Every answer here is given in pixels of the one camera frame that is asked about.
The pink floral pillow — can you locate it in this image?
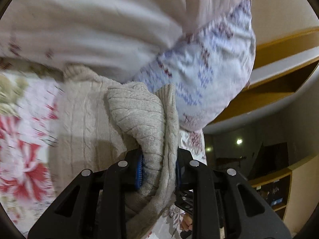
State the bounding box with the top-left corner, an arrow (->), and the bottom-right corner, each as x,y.
0,0 -> 255,85

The floral bed sheet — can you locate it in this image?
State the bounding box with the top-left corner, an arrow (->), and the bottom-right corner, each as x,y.
0,57 -> 207,239

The yellow wooden shelf unit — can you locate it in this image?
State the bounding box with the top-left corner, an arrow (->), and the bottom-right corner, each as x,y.
204,27 -> 319,135

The blue print tree pillow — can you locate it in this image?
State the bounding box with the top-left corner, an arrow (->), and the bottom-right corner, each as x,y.
125,0 -> 257,131

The person's right hand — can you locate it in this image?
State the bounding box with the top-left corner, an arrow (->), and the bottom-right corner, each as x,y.
181,214 -> 193,231

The small wooden cabinet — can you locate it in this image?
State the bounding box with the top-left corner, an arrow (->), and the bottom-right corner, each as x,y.
249,168 -> 293,221

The beige cable-knit sweater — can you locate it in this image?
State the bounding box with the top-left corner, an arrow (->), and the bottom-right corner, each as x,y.
50,65 -> 182,239

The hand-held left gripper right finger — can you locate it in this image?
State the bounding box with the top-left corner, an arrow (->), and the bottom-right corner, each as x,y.
174,148 -> 292,239

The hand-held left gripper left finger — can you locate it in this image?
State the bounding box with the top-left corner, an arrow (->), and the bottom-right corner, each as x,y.
27,151 -> 145,239

